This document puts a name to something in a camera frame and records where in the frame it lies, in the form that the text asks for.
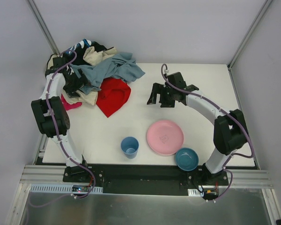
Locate black printed cloth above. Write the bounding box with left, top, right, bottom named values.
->
left=60, top=38, right=107, bottom=78

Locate red cloth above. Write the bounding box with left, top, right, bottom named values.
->
left=96, top=78, right=131, bottom=118

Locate grey-blue cloth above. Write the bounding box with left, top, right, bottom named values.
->
left=71, top=52, right=145, bottom=94

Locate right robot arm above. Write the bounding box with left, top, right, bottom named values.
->
left=147, top=72, right=251, bottom=180

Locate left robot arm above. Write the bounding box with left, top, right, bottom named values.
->
left=31, top=57, right=86, bottom=168

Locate magenta pink cloth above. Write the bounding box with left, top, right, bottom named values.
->
left=61, top=95, right=82, bottom=111

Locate cream beige cloth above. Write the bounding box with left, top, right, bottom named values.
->
left=60, top=46, right=119, bottom=106

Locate beige tote bag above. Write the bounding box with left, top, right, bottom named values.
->
left=46, top=54, right=59, bottom=69

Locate pink plate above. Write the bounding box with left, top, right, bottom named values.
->
left=147, top=120, right=184, bottom=156

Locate light blue cup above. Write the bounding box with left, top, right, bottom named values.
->
left=120, top=136, right=139, bottom=159

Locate dark blue bowl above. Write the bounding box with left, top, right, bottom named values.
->
left=175, top=148, right=199, bottom=172

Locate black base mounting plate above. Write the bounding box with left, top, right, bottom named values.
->
left=63, top=164, right=229, bottom=196

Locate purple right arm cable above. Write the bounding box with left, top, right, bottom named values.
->
left=161, top=63, right=255, bottom=204

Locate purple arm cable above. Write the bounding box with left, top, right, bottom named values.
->
left=161, top=63, right=255, bottom=204
left=28, top=49, right=96, bottom=208

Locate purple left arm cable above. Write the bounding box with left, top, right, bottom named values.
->
left=28, top=49, right=96, bottom=208

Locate right cable duct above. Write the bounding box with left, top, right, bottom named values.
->
left=187, top=188, right=220, bottom=197

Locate cable duct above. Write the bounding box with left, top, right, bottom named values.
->
left=187, top=188, right=220, bottom=197
left=30, top=184, right=103, bottom=195

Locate aluminium frame rail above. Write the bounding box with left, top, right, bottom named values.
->
left=20, top=165, right=66, bottom=183

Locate left cable duct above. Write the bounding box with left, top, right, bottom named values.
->
left=30, top=184, right=103, bottom=195

